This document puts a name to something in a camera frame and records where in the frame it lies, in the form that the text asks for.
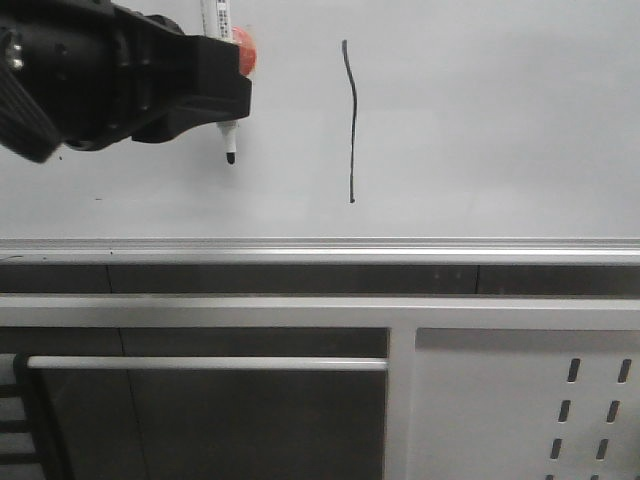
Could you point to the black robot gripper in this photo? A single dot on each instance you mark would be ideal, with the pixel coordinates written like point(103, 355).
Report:
point(88, 74)

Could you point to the red round magnet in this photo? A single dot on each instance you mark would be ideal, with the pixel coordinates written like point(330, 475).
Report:
point(247, 50)

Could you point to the white whiteboard marker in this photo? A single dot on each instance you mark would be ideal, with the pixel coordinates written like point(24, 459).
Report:
point(217, 24)

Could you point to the white whiteboard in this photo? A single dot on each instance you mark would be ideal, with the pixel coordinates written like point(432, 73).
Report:
point(444, 119)

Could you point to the white horizontal round bar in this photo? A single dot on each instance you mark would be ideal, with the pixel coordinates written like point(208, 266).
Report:
point(206, 363)

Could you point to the black slatted rack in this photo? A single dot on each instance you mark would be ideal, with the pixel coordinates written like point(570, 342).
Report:
point(22, 455)

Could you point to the white perforated metal panel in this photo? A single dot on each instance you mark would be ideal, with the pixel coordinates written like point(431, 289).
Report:
point(525, 404)

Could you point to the aluminium whiteboard tray rail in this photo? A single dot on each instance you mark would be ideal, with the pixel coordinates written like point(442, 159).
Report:
point(348, 251)

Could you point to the white metal stand frame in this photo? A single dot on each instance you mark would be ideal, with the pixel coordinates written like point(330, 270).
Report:
point(401, 316)

